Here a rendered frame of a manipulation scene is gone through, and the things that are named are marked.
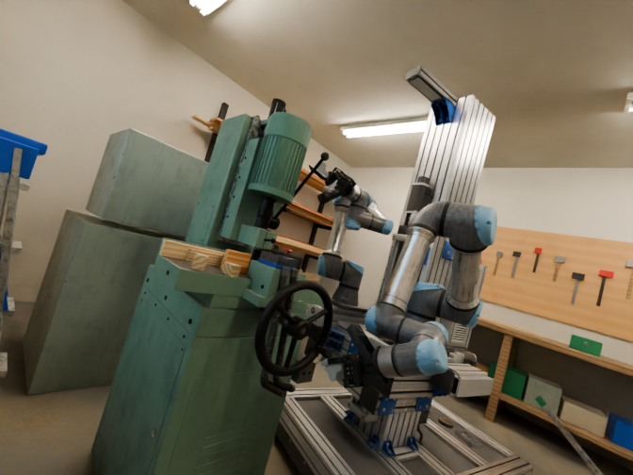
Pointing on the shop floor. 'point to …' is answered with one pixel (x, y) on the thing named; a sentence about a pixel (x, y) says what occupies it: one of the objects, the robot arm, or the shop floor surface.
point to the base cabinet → (186, 401)
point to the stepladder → (11, 152)
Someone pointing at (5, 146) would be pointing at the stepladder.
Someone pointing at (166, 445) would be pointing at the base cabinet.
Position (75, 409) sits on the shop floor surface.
